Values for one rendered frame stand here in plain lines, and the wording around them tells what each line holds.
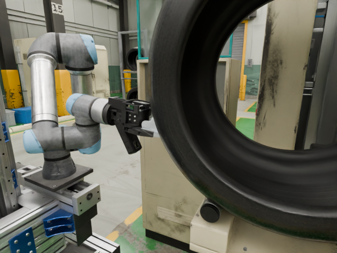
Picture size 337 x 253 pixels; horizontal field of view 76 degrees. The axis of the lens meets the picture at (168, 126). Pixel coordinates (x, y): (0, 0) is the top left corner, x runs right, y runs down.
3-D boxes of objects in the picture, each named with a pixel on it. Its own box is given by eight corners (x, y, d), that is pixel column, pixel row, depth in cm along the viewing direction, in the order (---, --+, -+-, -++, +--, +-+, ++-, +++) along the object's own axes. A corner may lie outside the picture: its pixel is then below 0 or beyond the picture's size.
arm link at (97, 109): (90, 124, 64) (109, 119, 72) (103, 128, 63) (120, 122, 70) (90, 99, 62) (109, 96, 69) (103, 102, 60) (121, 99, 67)
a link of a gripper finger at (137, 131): (150, 133, 55) (122, 125, 58) (150, 139, 56) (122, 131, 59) (159, 128, 59) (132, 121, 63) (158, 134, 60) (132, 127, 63)
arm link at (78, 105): (83, 113, 76) (81, 89, 73) (109, 120, 72) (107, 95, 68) (65, 120, 69) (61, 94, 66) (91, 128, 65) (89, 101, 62)
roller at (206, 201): (243, 158, 77) (235, 166, 79) (234, 149, 78) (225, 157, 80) (223, 217, 47) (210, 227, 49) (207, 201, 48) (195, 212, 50)
